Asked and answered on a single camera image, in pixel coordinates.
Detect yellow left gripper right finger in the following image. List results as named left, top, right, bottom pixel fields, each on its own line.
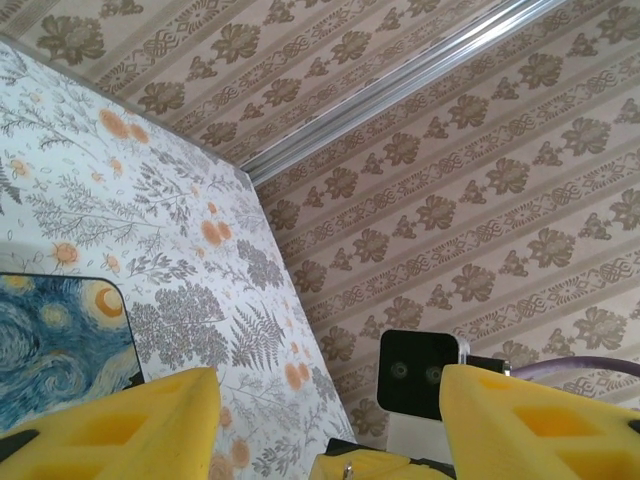
left=439, top=363, right=640, bottom=480

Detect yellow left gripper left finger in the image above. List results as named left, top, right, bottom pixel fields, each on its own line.
left=0, top=366, right=221, bottom=480

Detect starry night tin box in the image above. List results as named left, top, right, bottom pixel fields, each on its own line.
left=0, top=272, right=146, bottom=434

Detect floral print tablecloth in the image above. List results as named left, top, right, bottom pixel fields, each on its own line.
left=0, top=39, right=359, bottom=480

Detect purple cable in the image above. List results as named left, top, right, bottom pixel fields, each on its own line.
left=512, top=355, right=640, bottom=384

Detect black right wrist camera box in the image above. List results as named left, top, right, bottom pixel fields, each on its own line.
left=377, top=329, right=514, bottom=426

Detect aluminium rail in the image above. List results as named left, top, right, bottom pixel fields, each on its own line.
left=244, top=0, right=566, bottom=184

